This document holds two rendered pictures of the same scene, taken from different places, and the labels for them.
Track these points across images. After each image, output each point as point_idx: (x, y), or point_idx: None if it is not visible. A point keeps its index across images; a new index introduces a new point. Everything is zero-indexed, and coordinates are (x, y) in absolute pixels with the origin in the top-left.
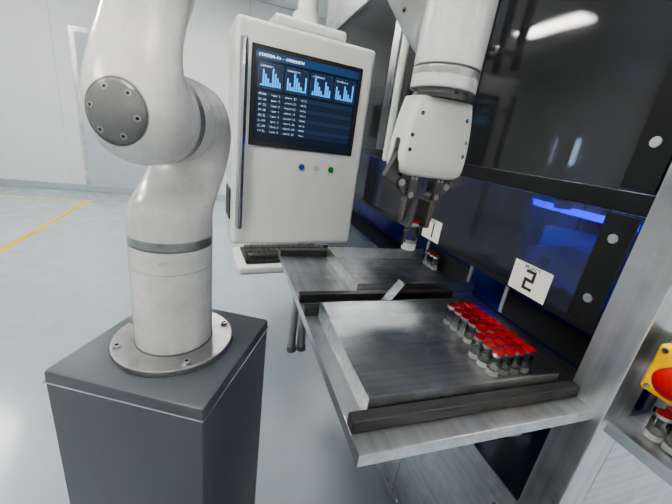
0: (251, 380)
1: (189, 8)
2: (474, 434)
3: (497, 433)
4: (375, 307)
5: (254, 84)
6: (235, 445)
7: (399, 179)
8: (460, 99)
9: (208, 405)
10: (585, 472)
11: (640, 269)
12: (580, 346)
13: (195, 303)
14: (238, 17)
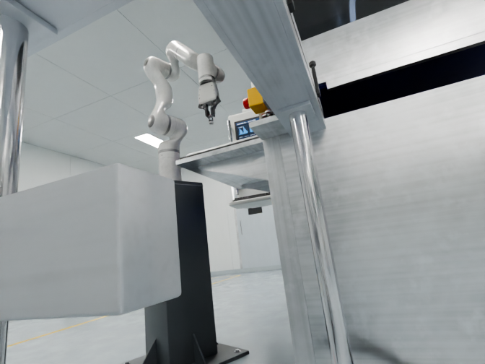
0: (191, 198)
1: (167, 101)
2: (209, 152)
3: (219, 150)
4: None
5: (237, 135)
6: (182, 217)
7: (201, 106)
8: (204, 81)
9: None
10: (273, 165)
11: None
12: None
13: (170, 166)
14: (228, 117)
